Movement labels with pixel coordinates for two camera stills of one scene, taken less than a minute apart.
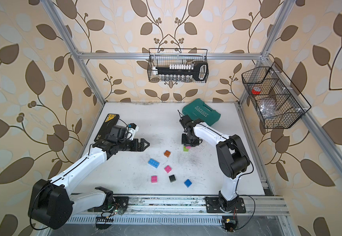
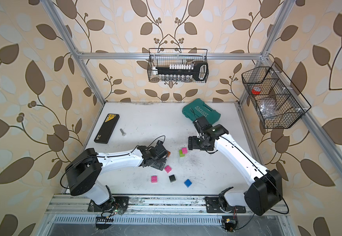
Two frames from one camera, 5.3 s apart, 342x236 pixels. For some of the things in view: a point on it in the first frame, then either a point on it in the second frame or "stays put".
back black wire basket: x=186 y=65 stays put
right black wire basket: x=278 y=103 stays put
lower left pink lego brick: x=154 y=179 stays put
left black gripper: x=141 y=148 -> x=159 y=166
